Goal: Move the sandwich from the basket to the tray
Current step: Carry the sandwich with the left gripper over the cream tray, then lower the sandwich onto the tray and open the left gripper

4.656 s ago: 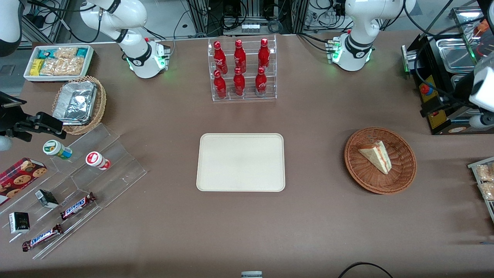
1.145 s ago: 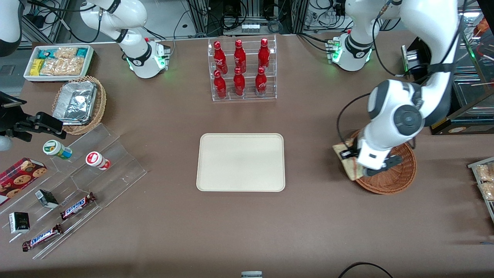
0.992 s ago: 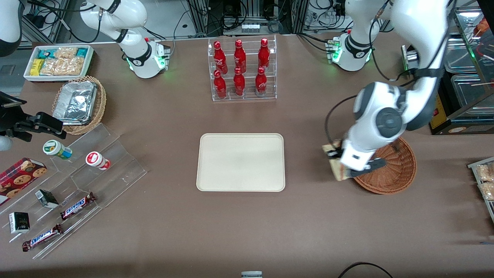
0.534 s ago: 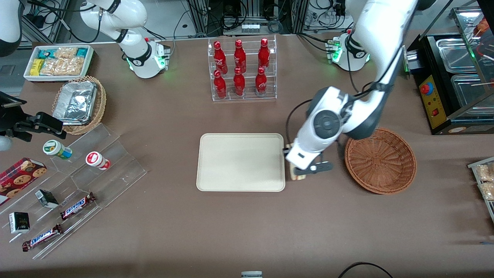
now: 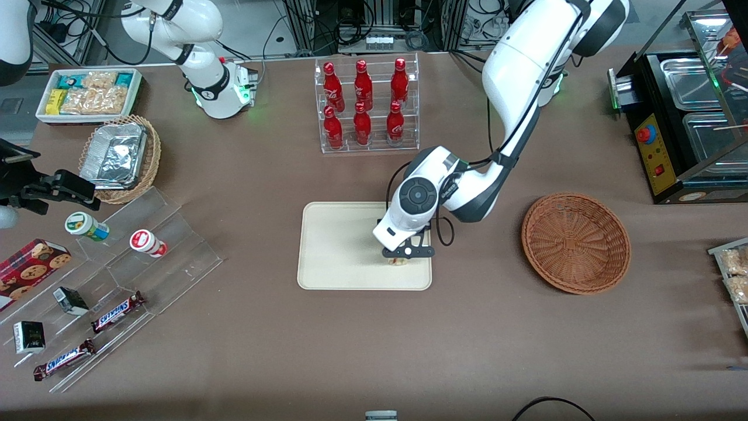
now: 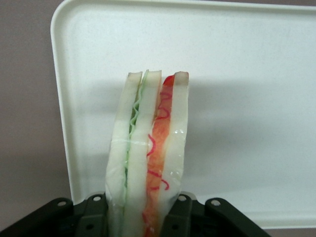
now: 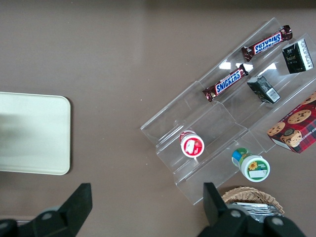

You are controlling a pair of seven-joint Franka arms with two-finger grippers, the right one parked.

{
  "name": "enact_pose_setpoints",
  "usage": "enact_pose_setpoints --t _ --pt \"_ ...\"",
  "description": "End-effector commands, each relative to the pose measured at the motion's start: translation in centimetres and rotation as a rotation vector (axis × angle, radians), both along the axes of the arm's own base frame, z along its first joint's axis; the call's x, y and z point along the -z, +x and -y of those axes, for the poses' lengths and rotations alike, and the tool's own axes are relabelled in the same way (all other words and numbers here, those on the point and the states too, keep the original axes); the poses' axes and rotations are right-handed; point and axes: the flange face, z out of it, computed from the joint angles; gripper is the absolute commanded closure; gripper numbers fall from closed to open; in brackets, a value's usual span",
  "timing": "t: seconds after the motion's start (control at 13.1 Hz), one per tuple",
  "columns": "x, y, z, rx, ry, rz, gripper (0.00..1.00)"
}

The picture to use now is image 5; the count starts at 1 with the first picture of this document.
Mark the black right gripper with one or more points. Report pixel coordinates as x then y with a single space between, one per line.
13 186

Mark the sandwich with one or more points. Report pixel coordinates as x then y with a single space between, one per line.
397 262

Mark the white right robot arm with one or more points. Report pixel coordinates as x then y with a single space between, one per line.
198 23

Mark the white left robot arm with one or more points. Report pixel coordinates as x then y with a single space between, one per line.
526 58

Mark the cream plastic tray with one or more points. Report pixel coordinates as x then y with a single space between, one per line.
339 245

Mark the aluminium foil tray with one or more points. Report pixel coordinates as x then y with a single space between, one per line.
114 155

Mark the wicker basket holding foil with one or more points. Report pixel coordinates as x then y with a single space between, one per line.
149 169

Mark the empty brown wicker basket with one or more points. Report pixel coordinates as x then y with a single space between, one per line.
575 242

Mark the metal tray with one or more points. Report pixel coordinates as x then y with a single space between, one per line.
742 318

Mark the green lid yogurt cup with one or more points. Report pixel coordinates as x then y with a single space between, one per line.
82 224

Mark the red tartan cookie box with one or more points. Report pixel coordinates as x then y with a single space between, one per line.
29 272

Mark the white snack bin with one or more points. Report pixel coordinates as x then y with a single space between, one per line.
87 119

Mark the yellow snack packet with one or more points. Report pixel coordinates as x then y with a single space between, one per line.
55 101

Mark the red lid yogurt cup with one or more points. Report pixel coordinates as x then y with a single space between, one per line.
143 241

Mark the clear cracker bag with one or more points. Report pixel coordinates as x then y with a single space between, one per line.
99 80
93 100

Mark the small dark green carton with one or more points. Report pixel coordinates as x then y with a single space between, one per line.
71 301
29 337

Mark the teal snack packet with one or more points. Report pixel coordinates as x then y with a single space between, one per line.
70 82
125 79

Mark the red cola bottle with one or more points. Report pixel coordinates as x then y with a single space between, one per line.
363 86
395 126
333 131
362 127
400 83
333 88

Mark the clear acrylic bottle rack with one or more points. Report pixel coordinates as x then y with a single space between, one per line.
378 126

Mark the Snickers chocolate bar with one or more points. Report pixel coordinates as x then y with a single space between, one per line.
64 359
117 313

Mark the clear acrylic stepped shelf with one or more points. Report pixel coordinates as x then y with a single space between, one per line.
181 257

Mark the small grey device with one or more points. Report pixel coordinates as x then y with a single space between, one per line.
381 416

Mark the white power strip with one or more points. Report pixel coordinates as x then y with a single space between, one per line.
378 41

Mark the black food warmer appliance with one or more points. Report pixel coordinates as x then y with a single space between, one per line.
657 158

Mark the steel pan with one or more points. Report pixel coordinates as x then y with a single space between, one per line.
689 85
713 140

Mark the clear snack bag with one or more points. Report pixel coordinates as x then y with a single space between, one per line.
737 262
739 289

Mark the aluminium frame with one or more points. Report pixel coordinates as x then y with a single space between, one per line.
304 23

